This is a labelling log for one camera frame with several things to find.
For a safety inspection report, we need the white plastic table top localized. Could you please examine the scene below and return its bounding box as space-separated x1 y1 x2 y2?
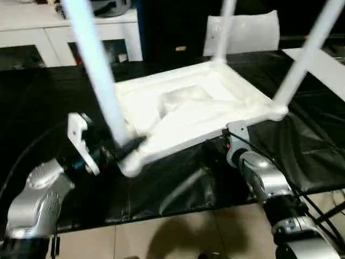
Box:
114 59 289 178

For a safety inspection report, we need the black table mat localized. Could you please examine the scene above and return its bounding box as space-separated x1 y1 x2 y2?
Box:
0 50 345 235

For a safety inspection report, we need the white flat board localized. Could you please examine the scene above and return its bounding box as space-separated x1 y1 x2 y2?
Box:
281 47 345 100

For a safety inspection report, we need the black stand leg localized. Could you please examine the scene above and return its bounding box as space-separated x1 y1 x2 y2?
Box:
316 204 345 222

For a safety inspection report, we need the black cabinet with gold label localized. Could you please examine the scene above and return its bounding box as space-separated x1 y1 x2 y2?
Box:
137 0 216 62

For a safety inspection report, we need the white sideboard cabinet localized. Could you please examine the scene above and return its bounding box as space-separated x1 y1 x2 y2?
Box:
0 6 143 68

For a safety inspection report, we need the grey round bag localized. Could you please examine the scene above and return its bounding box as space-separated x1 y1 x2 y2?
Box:
91 0 132 16

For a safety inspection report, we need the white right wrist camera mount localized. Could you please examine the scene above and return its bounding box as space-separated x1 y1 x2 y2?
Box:
225 121 250 166

